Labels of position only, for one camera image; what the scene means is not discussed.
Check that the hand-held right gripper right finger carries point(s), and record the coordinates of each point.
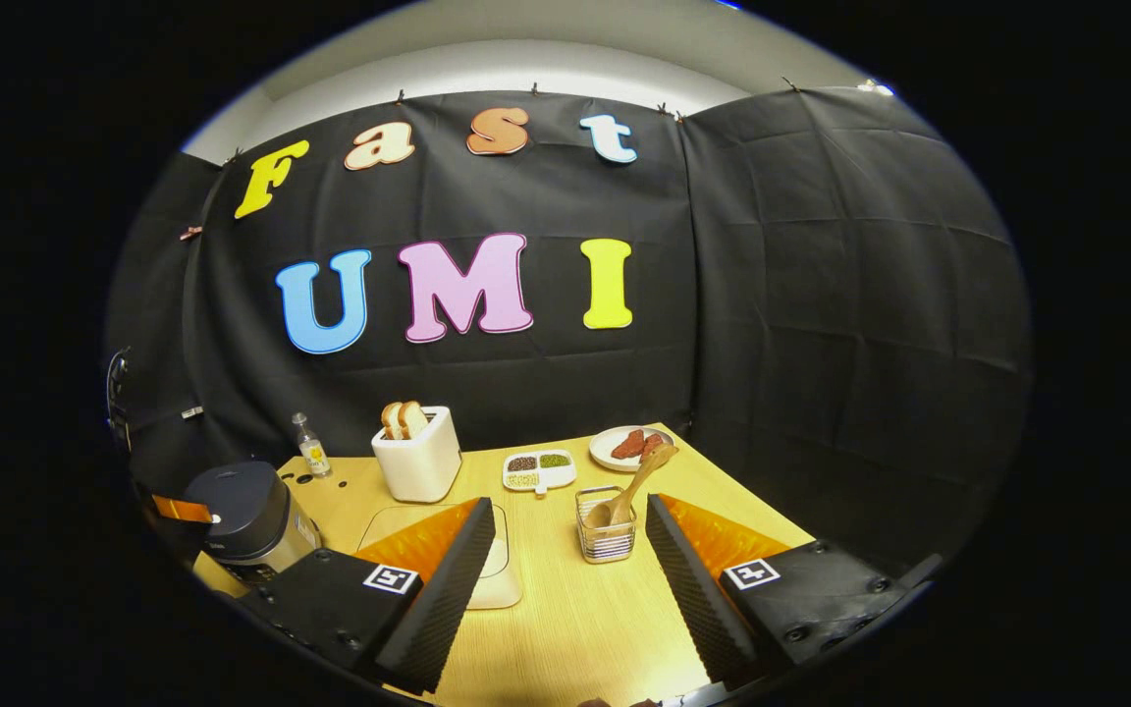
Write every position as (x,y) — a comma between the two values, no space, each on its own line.
(698,599)

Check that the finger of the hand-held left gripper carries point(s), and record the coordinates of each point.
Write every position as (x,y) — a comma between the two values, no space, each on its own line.
(178,509)

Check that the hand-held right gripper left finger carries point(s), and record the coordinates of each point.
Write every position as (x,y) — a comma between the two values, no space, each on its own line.
(443,599)

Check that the dark lidded silver rice cooker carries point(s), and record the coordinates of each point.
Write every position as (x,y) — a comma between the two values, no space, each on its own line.
(242,511)

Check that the wooden spoon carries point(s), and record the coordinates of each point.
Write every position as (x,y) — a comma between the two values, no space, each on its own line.
(639,481)

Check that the white toaster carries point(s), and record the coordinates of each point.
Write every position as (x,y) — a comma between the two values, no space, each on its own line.
(418,466)

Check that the small glass bottle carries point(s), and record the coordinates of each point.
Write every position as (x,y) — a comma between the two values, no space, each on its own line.
(312,452)

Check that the white divided bean dish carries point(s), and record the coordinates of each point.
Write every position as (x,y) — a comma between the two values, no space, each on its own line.
(538,471)

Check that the red meat piece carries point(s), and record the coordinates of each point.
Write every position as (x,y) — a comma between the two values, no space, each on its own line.
(654,444)
(628,445)

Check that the copper cloth clip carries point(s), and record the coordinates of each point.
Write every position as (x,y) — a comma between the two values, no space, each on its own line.
(190,233)

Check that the white round plate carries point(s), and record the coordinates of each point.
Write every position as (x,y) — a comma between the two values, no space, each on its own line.
(603,447)

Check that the toast bread slice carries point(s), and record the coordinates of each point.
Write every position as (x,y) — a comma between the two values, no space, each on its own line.
(413,418)
(392,420)

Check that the black backdrop cloth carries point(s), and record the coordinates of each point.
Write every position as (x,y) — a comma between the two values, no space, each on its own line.
(821,295)

